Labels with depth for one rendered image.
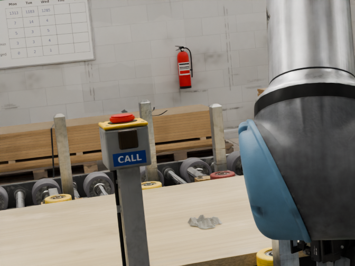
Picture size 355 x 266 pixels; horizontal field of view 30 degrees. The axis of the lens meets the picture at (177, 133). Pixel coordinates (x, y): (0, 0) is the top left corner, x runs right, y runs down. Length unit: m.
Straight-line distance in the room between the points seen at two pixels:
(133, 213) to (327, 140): 0.54
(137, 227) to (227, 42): 7.53
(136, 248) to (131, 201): 0.08
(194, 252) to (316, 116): 0.84
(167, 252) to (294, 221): 0.84
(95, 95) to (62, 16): 1.05
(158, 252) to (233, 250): 0.16
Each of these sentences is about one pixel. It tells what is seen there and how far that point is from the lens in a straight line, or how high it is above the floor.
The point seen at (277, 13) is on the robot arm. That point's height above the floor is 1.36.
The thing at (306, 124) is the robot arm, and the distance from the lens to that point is 0.60.
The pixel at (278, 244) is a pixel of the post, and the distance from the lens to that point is 1.16.
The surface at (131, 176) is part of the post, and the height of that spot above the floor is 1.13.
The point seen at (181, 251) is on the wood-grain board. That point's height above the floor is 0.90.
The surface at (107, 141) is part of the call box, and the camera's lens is 1.03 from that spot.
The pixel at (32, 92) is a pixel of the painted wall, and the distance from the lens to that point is 8.32.
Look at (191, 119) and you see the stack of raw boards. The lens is 7.19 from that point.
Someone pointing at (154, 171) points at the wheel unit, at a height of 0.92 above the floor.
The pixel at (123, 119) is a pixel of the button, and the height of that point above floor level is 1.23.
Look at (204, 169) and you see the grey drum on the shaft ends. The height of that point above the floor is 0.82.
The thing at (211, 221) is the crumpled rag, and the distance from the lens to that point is 1.60.
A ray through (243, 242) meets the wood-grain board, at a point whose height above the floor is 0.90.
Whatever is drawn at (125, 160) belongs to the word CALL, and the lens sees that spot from 1.04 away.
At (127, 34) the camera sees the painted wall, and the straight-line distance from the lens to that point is 8.34.
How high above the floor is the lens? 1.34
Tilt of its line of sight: 8 degrees down
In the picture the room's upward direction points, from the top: 5 degrees counter-clockwise
